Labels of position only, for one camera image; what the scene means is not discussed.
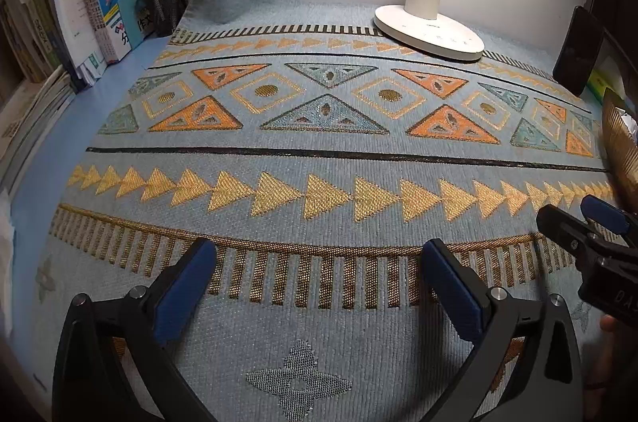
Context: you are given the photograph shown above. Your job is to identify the leaning books at left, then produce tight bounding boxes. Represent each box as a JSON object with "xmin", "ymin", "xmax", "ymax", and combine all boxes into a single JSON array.
[{"xmin": 1, "ymin": 0, "xmax": 61, "ymax": 83}]

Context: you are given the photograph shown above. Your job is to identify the black phone on stand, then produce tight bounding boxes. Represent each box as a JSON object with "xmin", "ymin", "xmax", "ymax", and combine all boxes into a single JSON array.
[{"xmin": 553, "ymin": 6, "xmax": 603, "ymax": 97}]

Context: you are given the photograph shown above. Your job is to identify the patterned blue woven rug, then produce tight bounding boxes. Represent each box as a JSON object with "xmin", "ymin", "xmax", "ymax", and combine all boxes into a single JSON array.
[{"xmin": 32, "ymin": 0, "xmax": 612, "ymax": 421}]

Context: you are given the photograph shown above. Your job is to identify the white desk lamp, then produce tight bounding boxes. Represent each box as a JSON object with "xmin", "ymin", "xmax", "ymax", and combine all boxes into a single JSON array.
[{"xmin": 374, "ymin": 0, "xmax": 484, "ymax": 62}]

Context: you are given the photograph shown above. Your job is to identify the green tissue box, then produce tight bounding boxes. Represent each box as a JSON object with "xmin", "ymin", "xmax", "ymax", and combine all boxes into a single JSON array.
[{"xmin": 587, "ymin": 57, "xmax": 623, "ymax": 103}]

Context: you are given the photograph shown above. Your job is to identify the person's right hand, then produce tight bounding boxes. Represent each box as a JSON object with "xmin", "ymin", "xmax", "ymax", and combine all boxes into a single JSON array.
[{"xmin": 583, "ymin": 314, "xmax": 624, "ymax": 421}]

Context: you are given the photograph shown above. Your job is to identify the black mesh pen holder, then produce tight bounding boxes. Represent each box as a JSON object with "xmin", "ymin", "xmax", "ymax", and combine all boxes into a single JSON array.
[{"xmin": 144, "ymin": 0, "xmax": 188, "ymax": 37}]

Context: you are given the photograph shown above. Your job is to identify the crumpled paper on blue mat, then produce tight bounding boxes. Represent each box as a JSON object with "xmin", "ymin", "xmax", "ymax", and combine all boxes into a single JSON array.
[{"xmin": 0, "ymin": 190, "xmax": 15, "ymax": 339}]

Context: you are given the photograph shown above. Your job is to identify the flat stack of books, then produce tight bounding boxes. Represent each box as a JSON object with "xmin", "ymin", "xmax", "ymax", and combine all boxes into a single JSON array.
[{"xmin": 1, "ymin": 65, "xmax": 76, "ymax": 198}]

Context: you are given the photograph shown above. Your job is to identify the golden ribbed bowl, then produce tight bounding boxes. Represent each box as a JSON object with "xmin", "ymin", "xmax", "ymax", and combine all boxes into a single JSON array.
[{"xmin": 603, "ymin": 88, "xmax": 637, "ymax": 211}]

